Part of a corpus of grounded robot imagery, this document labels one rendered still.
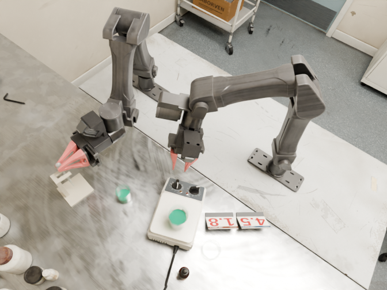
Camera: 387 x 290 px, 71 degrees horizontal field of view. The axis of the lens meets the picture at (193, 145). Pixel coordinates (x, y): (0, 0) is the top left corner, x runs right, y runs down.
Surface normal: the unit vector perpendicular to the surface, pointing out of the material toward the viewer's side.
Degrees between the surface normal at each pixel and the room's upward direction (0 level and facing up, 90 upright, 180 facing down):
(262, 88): 87
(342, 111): 0
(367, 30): 90
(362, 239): 0
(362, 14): 90
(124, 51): 66
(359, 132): 0
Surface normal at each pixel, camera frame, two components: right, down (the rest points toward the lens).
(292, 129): -0.10, 0.84
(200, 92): -0.29, -0.52
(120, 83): -0.11, 0.55
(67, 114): 0.11, -0.53
